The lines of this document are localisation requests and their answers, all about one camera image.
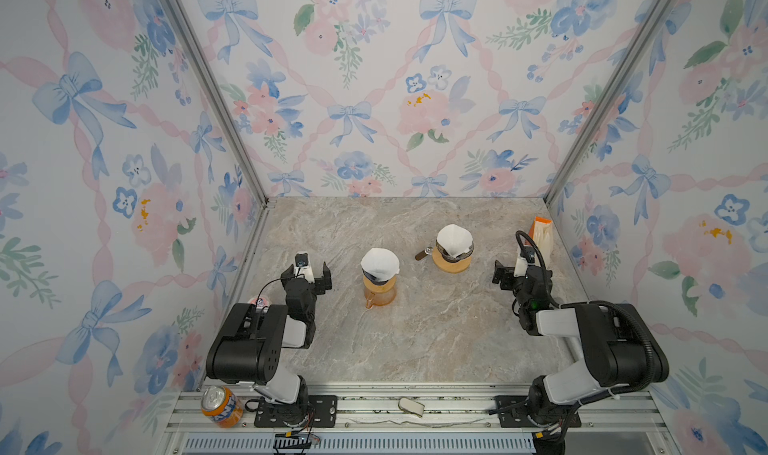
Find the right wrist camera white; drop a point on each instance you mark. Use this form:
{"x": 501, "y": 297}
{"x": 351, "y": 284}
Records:
{"x": 526, "y": 257}

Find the white paper coffee filter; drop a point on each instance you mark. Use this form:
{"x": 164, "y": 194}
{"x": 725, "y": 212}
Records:
{"x": 380, "y": 265}

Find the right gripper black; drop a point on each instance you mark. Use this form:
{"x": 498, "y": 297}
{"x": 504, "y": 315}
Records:
{"x": 507, "y": 276}

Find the orange soda can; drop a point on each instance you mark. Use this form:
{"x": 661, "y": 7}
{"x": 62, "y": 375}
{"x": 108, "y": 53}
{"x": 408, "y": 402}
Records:
{"x": 222, "y": 406}

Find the white small block on rail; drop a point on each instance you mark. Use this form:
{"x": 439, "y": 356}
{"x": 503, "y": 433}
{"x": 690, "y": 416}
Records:
{"x": 411, "y": 406}

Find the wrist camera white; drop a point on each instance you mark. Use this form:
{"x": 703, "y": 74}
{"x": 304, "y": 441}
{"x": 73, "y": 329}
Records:
{"x": 526, "y": 257}
{"x": 302, "y": 267}

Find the clear glass carafe wooden handle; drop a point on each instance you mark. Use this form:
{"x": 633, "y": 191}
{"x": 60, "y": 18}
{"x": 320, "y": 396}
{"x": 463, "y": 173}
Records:
{"x": 424, "y": 254}

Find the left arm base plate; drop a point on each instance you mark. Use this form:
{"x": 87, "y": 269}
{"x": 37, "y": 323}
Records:
{"x": 315, "y": 411}

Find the wooden ring lid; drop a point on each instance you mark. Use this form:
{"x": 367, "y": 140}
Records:
{"x": 451, "y": 267}

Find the orange glass carafe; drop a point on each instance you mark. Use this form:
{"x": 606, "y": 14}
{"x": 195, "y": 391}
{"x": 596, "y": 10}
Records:
{"x": 379, "y": 295}

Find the orange coffee filter pack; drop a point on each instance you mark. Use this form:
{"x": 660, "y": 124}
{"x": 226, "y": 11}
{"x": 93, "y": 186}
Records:
{"x": 542, "y": 232}

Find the grey ribbed glass dripper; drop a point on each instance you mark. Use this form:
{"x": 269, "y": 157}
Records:
{"x": 451, "y": 258}

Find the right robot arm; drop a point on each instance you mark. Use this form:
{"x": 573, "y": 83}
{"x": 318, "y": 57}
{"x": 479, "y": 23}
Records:
{"x": 618, "y": 354}

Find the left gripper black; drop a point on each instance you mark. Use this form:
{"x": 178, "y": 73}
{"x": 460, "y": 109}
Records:
{"x": 319, "y": 286}

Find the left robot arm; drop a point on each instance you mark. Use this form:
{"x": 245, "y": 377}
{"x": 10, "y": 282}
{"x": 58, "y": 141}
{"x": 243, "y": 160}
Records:
{"x": 249, "y": 344}

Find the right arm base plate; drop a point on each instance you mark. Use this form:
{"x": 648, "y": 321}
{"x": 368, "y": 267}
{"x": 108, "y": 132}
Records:
{"x": 515, "y": 411}

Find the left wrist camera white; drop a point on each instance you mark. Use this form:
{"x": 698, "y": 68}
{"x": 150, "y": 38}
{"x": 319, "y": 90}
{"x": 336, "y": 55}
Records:
{"x": 302, "y": 267}

